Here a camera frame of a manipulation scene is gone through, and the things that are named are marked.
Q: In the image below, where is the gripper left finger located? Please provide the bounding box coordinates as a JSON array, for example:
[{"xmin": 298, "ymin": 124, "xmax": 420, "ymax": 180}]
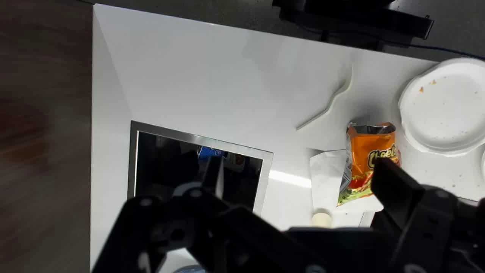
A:
[{"xmin": 91, "ymin": 155, "xmax": 304, "ymax": 273}]

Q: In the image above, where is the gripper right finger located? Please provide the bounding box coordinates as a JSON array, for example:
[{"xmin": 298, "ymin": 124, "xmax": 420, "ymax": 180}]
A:
[{"xmin": 371, "ymin": 157, "xmax": 485, "ymax": 273}]

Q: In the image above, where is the blue packet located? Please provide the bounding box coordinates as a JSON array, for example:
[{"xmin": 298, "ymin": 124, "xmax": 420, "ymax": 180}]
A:
[{"xmin": 197, "ymin": 146, "xmax": 228, "ymax": 160}]

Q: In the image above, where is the orange snack packet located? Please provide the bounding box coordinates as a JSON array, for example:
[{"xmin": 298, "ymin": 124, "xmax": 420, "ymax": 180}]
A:
[{"xmin": 336, "ymin": 122, "xmax": 401, "ymax": 206}]

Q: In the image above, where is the beige round cap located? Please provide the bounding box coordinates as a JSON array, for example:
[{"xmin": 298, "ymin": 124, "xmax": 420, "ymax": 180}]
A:
[{"xmin": 312, "ymin": 212, "xmax": 333, "ymax": 229}]

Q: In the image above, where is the white paper napkin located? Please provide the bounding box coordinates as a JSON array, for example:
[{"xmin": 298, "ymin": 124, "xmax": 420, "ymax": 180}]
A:
[{"xmin": 310, "ymin": 150, "xmax": 384, "ymax": 213}]

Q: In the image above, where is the white paper plate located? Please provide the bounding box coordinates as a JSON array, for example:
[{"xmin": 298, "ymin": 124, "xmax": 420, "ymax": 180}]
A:
[{"xmin": 398, "ymin": 58, "xmax": 485, "ymax": 157}]

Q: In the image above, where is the white plastic fork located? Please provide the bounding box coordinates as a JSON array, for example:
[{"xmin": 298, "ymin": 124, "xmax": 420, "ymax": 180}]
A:
[{"xmin": 296, "ymin": 63, "xmax": 354, "ymax": 131}]

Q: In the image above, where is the black device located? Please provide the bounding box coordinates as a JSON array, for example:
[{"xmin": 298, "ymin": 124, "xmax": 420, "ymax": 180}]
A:
[{"xmin": 272, "ymin": 0, "xmax": 435, "ymax": 52}]

